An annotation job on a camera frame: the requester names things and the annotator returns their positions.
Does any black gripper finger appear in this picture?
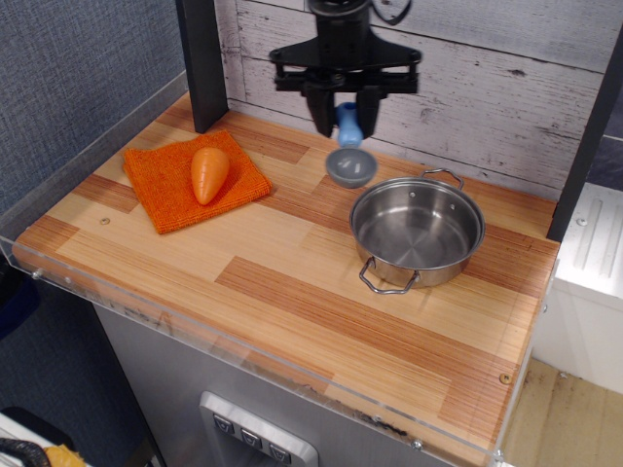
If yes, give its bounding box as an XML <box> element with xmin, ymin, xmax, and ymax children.
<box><xmin>356</xmin><ymin>87</ymin><xmax>383</xmax><ymax>138</ymax></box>
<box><xmin>304</xmin><ymin>84</ymin><xmax>336</xmax><ymax>137</ymax></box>

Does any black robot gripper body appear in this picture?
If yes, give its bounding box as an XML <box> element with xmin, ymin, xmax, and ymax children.
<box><xmin>270</xmin><ymin>14</ymin><xmax>421</xmax><ymax>98</ymax></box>

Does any blue grey toy scoop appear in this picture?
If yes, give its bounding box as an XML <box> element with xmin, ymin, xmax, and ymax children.
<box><xmin>325</xmin><ymin>102</ymin><xmax>378</xmax><ymax>189</ymax></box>

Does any stainless steel pot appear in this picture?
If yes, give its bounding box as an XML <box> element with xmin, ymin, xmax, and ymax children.
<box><xmin>349</xmin><ymin>168</ymin><xmax>486</xmax><ymax>295</ymax></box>

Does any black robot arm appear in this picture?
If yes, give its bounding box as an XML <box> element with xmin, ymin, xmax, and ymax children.
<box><xmin>270</xmin><ymin>1</ymin><xmax>421</xmax><ymax>138</ymax></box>

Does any orange plastic carrot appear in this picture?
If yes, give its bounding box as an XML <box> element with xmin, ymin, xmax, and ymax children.
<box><xmin>191</xmin><ymin>147</ymin><xmax>230</xmax><ymax>205</ymax></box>

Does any orange woven cloth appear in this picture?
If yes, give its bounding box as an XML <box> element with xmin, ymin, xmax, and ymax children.
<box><xmin>124</xmin><ymin>130</ymin><xmax>272</xmax><ymax>234</ymax></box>

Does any clear acrylic guard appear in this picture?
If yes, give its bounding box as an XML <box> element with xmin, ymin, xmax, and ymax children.
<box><xmin>15</xmin><ymin>59</ymin><xmax>569</xmax><ymax>466</ymax></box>

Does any grey toy fridge cabinet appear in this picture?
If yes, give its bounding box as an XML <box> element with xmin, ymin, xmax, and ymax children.
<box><xmin>96</xmin><ymin>306</ymin><xmax>497</xmax><ymax>466</ymax></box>

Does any white aluminium side block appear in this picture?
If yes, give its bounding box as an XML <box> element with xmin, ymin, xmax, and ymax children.
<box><xmin>532</xmin><ymin>183</ymin><xmax>622</xmax><ymax>393</ymax></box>

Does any silver dispenser button panel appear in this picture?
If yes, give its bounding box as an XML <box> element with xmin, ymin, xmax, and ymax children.
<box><xmin>200</xmin><ymin>391</ymin><xmax>319</xmax><ymax>466</ymax></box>

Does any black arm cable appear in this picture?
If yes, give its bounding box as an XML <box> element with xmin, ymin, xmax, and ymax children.
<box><xmin>369</xmin><ymin>0</ymin><xmax>414</xmax><ymax>25</ymax></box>

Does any dark left vertical post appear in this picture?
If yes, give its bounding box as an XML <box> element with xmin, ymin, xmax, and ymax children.
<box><xmin>175</xmin><ymin>0</ymin><xmax>229</xmax><ymax>133</ymax></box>

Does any dark vertical post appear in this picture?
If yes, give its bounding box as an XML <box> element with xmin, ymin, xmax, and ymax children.
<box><xmin>547</xmin><ymin>31</ymin><xmax>622</xmax><ymax>241</ymax></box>
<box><xmin>175</xmin><ymin>0</ymin><xmax>229</xmax><ymax>133</ymax></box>

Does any dark right vertical post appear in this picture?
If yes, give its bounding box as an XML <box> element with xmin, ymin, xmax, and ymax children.
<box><xmin>547</xmin><ymin>31</ymin><xmax>622</xmax><ymax>241</ymax></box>

